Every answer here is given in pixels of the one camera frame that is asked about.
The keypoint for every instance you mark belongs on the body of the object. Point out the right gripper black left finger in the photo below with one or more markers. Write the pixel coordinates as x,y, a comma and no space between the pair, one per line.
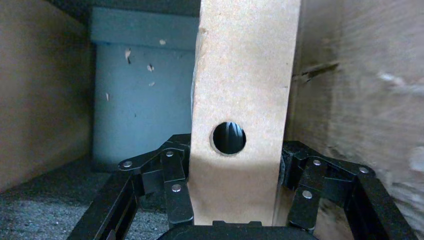
177,198

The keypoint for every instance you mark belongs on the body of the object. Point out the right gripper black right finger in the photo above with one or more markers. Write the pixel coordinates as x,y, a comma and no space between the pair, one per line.
334,184

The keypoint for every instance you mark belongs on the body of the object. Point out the small cardboard box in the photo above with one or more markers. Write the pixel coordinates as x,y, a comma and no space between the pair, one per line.
245,82

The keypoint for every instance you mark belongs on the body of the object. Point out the large open cardboard carton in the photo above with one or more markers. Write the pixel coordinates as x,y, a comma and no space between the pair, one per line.
39,99

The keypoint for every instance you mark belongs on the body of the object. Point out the grey-blue rectangular block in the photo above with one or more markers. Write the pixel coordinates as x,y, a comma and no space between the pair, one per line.
142,109

